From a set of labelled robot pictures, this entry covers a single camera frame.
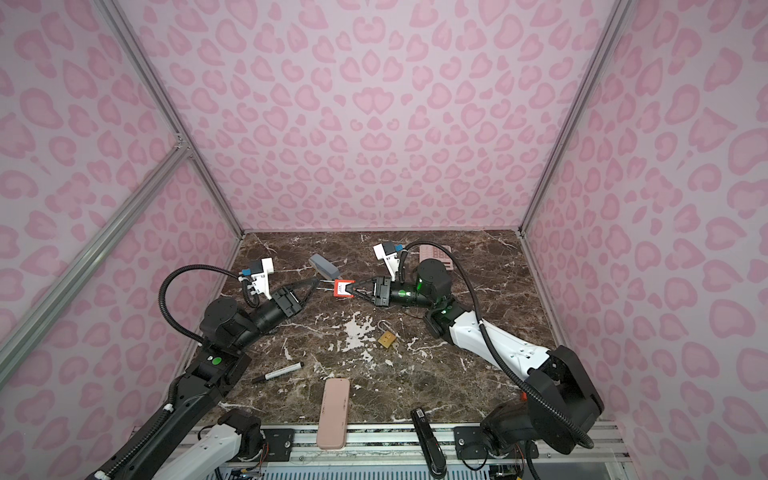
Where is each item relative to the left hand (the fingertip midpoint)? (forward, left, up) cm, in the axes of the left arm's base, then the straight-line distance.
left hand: (318, 279), depth 65 cm
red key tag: (-1, -4, -2) cm, 5 cm away
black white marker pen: (-9, +17, -32) cm, 37 cm away
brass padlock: (+1, -15, -32) cm, 35 cm away
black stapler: (-29, -25, -29) cm, 48 cm away
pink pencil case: (-20, 0, -32) cm, 37 cm away
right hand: (-2, -7, -2) cm, 8 cm away
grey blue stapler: (+25, +8, -29) cm, 39 cm away
